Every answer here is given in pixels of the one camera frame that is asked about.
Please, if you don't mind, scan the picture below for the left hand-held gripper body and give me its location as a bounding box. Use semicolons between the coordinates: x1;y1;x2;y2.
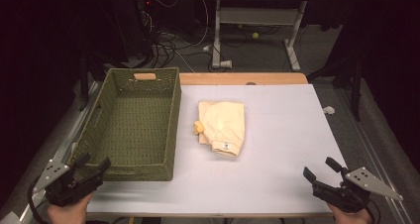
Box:
33;159;104;208

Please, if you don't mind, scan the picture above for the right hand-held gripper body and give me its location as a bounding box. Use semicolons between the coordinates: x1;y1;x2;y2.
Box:
311;167;404;214

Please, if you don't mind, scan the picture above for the green woven basket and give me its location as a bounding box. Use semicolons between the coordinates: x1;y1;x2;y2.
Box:
67;66;182;182

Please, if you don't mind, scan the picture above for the cream garment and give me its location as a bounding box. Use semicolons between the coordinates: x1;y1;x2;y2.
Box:
193;100;246;159

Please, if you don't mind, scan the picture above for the person's right hand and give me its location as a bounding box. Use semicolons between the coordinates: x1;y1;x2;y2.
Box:
326;202;374;224

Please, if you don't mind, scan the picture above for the person's left hand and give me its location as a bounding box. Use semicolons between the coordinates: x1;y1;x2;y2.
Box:
47;192;95;224

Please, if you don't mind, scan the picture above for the white table sheet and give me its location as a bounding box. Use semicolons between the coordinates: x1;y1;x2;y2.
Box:
86;83;348;216

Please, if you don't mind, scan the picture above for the black metal stand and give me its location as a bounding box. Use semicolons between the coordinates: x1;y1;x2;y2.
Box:
78;49;108;112
306;49;365;123

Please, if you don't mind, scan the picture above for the aluminium table rail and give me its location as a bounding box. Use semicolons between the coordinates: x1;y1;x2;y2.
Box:
336;88;414;224
0;80;102;224

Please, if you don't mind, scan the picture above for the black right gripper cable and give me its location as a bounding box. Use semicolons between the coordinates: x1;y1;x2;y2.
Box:
363;198;381;224

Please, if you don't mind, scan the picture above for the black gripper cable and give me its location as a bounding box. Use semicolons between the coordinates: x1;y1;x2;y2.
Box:
363;198;381;224
27;176;51;224

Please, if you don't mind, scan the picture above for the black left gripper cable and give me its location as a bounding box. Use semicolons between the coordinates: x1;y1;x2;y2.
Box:
27;176;51;224

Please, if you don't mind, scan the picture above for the tangle of floor cables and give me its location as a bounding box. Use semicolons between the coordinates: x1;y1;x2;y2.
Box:
140;0;216;73

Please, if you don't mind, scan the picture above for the white desk frame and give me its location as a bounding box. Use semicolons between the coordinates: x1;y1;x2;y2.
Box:
197;0;353;72

